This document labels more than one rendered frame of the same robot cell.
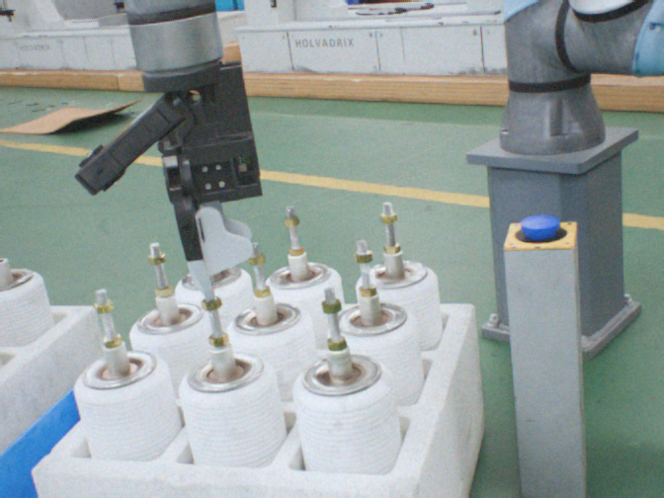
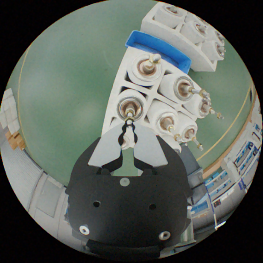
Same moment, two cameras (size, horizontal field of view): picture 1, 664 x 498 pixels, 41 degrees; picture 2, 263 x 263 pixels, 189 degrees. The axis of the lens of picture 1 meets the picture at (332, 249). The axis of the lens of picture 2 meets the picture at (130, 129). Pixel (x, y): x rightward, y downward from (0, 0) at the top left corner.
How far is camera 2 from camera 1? 0.83 m
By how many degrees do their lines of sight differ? 73
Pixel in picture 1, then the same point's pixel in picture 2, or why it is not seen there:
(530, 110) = (194, 183)
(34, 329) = (206, 53)
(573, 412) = not seen: hidden behind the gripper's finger
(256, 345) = (153, 118)
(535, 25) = (197, 197)
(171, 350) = (167, 86)
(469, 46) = (232, 153)
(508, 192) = (192, 167)
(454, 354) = not seen: hidden behind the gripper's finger
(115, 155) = not seen: outside the picture
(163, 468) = (118, 83)
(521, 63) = (199, 189)
